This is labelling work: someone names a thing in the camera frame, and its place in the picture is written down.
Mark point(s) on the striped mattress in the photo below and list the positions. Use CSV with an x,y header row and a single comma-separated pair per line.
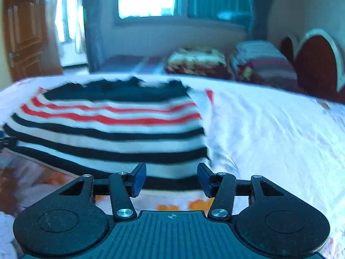
x,y
129,63

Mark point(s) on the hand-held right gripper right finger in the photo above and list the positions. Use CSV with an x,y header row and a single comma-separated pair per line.
x,y
204,179

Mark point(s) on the striped knit sweater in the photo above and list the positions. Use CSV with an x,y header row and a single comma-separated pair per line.
x,y
107,129

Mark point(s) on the white striped curtain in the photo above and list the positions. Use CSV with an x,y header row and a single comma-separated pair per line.
x,y
76,21

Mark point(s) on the white framed window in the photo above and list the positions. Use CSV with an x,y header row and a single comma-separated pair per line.
x,y
145,0

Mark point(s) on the folded printed blanket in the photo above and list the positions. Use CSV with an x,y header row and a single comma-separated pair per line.
x,y
198,63

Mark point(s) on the grey curtain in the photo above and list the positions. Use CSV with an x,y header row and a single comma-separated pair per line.
x,y
98,24
262,8

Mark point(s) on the floral bed sheet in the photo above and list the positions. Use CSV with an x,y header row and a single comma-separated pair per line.
x,y
269,140

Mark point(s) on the striped pillow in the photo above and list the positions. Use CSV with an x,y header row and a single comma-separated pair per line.
x,y
264,64

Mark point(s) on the teal cushion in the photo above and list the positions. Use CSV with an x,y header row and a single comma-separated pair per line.
x,y
234,17

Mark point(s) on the brown wooden door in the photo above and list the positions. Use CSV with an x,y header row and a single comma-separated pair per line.
x,y
29,32

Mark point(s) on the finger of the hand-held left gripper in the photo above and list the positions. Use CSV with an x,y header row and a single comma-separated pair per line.
x,y
8,141

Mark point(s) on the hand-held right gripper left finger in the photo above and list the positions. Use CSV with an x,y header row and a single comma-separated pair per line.
x,y
139,179

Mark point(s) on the red white scalloped headboard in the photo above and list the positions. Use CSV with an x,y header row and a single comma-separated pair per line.
x,y
318,64

